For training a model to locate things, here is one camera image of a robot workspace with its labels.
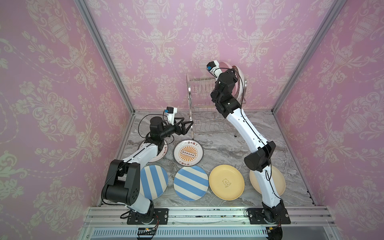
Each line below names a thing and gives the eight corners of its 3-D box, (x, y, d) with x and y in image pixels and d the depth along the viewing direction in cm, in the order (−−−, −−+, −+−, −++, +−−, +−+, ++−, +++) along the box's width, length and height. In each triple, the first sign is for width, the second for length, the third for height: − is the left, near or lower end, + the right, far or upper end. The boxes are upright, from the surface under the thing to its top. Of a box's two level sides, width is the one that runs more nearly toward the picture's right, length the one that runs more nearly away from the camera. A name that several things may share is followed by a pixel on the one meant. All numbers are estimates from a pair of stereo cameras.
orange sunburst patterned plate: (172, 166, 93) (172, 165, 92) (175, 140, 105) (174, 139, 104) (204, 166, 93) (204, 165, 92) (203, 140, 105) (203, 139, 104)
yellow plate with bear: (210, 200, 81) (210, 199, 79) (208, 166, 93) (208, 164, 91) (247, 200, 81) (248, 199, 79) (240, 166, 93) (241, 164, 91)
